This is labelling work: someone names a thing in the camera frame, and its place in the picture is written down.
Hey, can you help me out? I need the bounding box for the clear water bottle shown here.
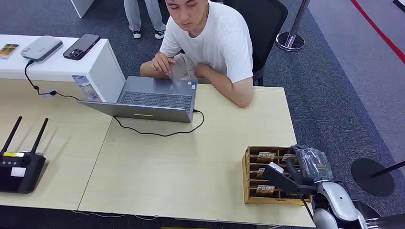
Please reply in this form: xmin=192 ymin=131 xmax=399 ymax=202
xmin=71 ymin=74 xmax=100 ymax=102

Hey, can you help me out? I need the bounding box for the gold patterned card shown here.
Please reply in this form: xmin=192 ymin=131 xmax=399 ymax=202
xmin=0 ymin=43 xmax=20 ymax=60

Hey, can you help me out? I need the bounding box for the black laptop power cable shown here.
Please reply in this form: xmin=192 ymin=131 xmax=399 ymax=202
xmin=113 ymin=109 xmax=205 ymax=138

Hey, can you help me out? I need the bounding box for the pale wrist camera black mount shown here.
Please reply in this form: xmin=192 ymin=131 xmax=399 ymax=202
xmin=262 ymin=162 xmax=317 ymax=196

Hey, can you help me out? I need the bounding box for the white furniture panel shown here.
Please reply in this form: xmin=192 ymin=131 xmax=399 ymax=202
xmin=70 ymin=0 xmax=96 ymax=19

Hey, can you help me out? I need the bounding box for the black controller with two antennas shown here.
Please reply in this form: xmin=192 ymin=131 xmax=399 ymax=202
xmin=0 ymin=116 xmax=49 ymax=194

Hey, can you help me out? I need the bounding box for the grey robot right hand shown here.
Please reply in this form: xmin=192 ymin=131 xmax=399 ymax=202
xmin=286 ymin=145 xmax=333 ymax=186

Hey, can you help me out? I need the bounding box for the black device cable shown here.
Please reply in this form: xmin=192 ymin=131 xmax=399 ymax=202
xmin=24 ymin=59 xmax=82 ymax=102

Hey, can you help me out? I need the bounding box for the grey flat device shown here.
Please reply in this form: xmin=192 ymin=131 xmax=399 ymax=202
xmin=20 ymin=35 xmax=64 ymax=62

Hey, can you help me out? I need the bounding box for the person's right hand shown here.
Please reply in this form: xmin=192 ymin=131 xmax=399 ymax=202
xmin=150 ymin=52 xmax=177 ymax=76

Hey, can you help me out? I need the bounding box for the seated person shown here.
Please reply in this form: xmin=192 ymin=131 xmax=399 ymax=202
xmin=139 ymin=0 xmax=254 ymax=108

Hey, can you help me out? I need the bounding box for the grey laptop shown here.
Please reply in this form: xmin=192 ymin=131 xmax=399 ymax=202
xmin=77 ymin=75 xmax=197 ymax=124

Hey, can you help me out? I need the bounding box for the person's left hand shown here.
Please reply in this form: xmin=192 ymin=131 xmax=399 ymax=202
xmin=194 ymin=62 xmax=212 ymax=80

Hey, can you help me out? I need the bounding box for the thin white cable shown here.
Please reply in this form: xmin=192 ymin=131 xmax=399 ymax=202
xmin=71 ymin=209 xmax=159 ymax=221

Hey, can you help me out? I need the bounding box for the wooden card holder box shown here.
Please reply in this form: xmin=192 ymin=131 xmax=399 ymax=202
xmin=242 ymin=146 xmax=313 ymax=206

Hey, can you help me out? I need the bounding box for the black stanchion with round base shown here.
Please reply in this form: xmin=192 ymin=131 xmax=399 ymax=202
xmin=350 ymin=158 xmax=405 ymax=198

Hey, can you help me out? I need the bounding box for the chrome rimmed stanchion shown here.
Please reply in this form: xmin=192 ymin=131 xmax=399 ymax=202
xmin=351 ymin=200 xmax=405 ymax=229

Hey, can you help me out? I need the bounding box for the chrome stanchion post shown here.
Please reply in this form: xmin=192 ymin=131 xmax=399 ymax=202
xmin=275 ymin=0 xmax=311 ymax=52

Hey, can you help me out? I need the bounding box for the standing person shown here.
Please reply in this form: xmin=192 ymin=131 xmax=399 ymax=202
xmin=123 ymin=0 xmax=166 ymax=40

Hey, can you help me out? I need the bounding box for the black smartphone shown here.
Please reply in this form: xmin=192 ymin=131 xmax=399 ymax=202
xmin=63 ymin=33 xmax=101 ymax=61

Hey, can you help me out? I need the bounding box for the black office chair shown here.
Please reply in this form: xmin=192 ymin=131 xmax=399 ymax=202
xmin=223 ymin=0 xmax=289 ymax=87

